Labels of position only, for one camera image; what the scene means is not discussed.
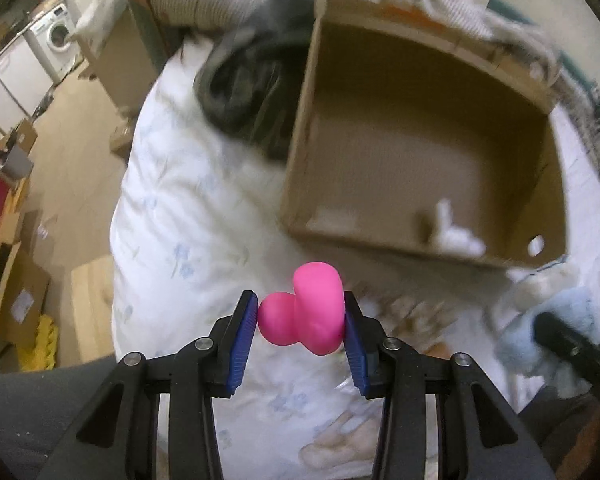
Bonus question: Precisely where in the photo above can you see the white washing machine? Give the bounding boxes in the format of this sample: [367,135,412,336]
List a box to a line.
[24,3,81,84]

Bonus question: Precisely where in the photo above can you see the pink soft toy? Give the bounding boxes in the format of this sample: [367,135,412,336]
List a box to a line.
[257,262,345,357]

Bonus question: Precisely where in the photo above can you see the black cloth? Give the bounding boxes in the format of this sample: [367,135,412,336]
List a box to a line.
[193,0,317,162]

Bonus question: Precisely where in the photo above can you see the white floral blanket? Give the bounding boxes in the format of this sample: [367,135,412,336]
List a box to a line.
[109,35,600,480]

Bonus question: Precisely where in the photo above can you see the light blue plush toy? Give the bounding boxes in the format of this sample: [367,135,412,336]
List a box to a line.
[495,286,600,401]

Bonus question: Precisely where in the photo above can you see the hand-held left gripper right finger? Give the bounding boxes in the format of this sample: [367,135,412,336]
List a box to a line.
[343,291,557,480]

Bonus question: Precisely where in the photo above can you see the wooden cabinet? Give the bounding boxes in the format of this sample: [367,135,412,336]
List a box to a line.
[78,0,171,111]

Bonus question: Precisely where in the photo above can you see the brown cardboard box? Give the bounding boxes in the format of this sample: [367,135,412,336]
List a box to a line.
[279,0,567,272]

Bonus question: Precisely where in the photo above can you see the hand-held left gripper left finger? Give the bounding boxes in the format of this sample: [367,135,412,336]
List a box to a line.
[39,290,259,480]

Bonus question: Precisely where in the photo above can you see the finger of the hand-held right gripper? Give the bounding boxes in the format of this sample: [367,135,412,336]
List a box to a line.
[532,312,600,406]

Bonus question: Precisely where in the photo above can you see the white plush toy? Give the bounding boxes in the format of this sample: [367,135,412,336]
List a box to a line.
[428,199,487,259]

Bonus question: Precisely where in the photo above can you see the flat cardboard box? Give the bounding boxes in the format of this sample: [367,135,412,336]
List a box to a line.
[0,241,52,346]

